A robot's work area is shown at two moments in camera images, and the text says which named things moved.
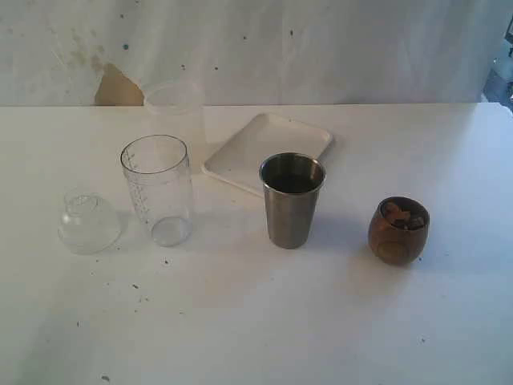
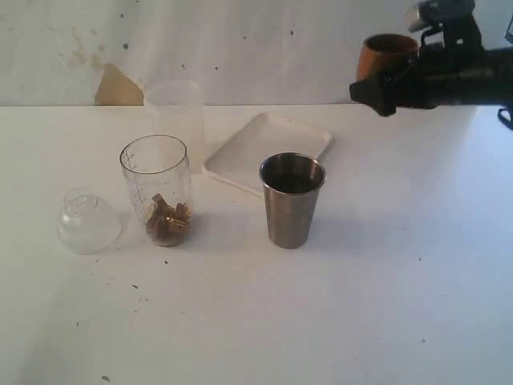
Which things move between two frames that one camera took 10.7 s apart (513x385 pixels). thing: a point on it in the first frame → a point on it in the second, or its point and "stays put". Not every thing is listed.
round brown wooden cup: [397, 229] → [382, 54]
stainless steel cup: [291, 183] stays put
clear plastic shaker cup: [160, 171] stays put
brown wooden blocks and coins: [401, 218] → [166, 223]
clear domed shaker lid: [88, 223] stays put
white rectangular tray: [238, 160] stays put
